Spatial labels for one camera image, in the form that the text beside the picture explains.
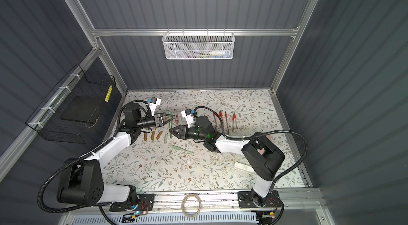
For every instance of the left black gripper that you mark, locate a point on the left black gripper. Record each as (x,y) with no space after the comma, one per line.
(158,121)

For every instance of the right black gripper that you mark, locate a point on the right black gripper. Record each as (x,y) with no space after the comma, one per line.
(181,131)

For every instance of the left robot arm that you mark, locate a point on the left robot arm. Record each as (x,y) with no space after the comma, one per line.
(81,181)

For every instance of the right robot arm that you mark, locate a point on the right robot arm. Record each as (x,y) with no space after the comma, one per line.
(263,155)

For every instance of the floral table mat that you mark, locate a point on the floral table mat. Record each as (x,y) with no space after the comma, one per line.
(154,166)

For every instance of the roll of clear tape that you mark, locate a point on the roll of clear tape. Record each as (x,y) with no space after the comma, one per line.
(191,205)

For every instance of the white rectangular eraser box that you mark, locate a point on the white rectangular eraser box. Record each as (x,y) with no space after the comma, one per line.
(243,167)

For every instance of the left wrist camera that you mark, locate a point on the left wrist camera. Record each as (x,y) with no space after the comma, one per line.
(153,103)

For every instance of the white wire mesh basket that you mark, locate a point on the white wire mesh basket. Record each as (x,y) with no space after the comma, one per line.
(198,47)

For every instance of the black wire basket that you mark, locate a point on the black wire basket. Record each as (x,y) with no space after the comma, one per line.
(72,113)

